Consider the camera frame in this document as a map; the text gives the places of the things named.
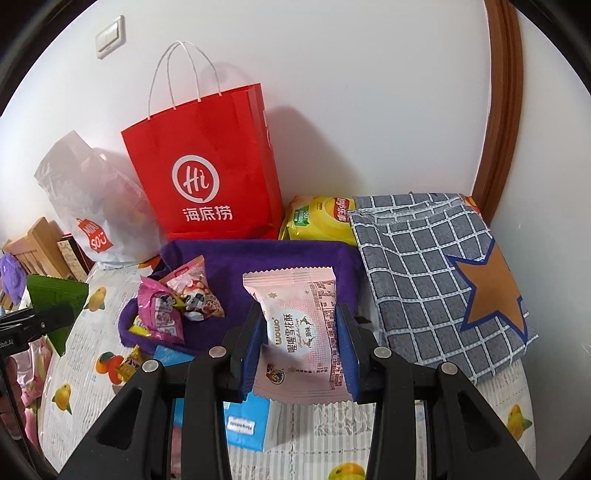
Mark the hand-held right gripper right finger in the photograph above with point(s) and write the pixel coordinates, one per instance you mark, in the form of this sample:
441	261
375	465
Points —
348	360

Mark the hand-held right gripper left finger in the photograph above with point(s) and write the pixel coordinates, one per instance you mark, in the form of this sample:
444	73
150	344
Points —
256	355

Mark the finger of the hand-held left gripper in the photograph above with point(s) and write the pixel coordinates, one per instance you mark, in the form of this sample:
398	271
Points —
41	319

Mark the green snack packet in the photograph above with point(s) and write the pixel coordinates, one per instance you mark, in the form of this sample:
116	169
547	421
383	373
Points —
57	295

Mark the pale pink snowflake snack packet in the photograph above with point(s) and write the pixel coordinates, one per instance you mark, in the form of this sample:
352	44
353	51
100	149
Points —
300	323

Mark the cartoon print snack packet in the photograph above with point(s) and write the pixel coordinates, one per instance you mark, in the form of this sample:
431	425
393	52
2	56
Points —
194	290

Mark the small yellow snack packet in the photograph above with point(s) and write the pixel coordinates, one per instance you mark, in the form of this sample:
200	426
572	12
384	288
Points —
139	330

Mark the purple fabric basket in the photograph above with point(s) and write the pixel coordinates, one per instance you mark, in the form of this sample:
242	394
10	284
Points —
277	256

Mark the magenta snack packet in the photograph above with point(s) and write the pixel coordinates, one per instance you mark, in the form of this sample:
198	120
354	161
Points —
161	314

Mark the pink cloth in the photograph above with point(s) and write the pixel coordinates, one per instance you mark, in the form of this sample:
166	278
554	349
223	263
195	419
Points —
32	369

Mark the purple plush toy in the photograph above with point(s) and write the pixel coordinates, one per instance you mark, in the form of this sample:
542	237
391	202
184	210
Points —
11	277

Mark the brown patterned box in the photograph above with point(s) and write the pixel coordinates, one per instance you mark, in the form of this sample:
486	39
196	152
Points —
71	258

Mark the blue tissue pack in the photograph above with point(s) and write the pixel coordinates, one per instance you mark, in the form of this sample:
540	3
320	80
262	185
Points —
249	424

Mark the fruit print tablecloth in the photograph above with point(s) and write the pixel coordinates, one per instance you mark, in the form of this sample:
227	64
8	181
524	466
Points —
314	434

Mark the grey checked cloth with star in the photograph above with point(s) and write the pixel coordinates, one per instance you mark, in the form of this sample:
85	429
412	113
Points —
415	286

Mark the white plastic bag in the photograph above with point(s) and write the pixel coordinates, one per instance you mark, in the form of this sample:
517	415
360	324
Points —
83	203

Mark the yellow chips bag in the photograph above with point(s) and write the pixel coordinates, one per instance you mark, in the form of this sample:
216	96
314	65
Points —
314	219

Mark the orange packet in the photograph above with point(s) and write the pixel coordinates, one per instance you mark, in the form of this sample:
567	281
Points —
472	206

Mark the red paper bag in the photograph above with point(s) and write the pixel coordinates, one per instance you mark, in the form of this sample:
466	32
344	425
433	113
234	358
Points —
207	161

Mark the white light switch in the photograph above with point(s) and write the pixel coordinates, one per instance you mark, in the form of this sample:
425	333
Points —
111	37

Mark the brown wooden door frame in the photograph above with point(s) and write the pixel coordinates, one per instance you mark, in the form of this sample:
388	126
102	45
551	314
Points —
501	92

